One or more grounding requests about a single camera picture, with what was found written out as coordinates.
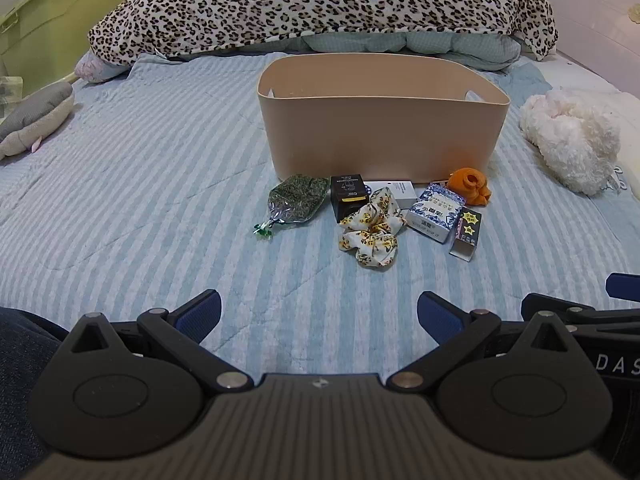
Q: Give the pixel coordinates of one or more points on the orange plush toy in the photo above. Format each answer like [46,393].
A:
[470,184]

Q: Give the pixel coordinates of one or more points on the floral fabric scrunchie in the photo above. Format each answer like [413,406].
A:
[372,232]

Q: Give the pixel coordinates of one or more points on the light blue pillow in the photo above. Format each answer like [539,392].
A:
[440,45]

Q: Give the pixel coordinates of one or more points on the green plastic storage bin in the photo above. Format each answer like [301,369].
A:
[55,25]

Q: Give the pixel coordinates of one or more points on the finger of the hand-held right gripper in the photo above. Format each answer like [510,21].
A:
[560,306]
[622,286]

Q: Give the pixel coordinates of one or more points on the white headboard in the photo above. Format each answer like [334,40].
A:
[595,5]

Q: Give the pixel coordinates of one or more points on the white fluffy plush toy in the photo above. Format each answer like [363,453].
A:
[570,132]

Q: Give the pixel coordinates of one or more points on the white flat box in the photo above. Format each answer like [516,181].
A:
[400,191]

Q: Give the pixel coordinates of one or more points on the blue white patterned box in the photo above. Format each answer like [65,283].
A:
[434,212]

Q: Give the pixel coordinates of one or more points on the bag of dried herbs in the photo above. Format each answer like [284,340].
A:
[295,199]

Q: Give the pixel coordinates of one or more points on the person's leg in dark jeans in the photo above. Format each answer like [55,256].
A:
[22,390]

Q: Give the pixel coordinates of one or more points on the grey plush toy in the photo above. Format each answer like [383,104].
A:
[35,117]

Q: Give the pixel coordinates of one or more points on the black box with yellow stars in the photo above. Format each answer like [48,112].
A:
[467,232]

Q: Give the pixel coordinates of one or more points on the leopard print blanket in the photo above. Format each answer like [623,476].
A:
[310,2]

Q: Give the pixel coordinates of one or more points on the beige storage basket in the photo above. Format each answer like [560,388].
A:
[380,125]

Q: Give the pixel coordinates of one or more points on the pink floral cloth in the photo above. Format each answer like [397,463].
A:
[92,67]

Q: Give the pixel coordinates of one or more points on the blue striped bed blanket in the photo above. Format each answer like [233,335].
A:
[150,200]

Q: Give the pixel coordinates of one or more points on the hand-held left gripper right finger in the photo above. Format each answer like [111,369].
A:
[441,314]

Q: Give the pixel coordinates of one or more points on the small black box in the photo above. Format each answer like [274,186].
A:
[348,196]

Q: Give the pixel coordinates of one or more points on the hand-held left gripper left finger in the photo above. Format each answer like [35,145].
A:
[199,312]

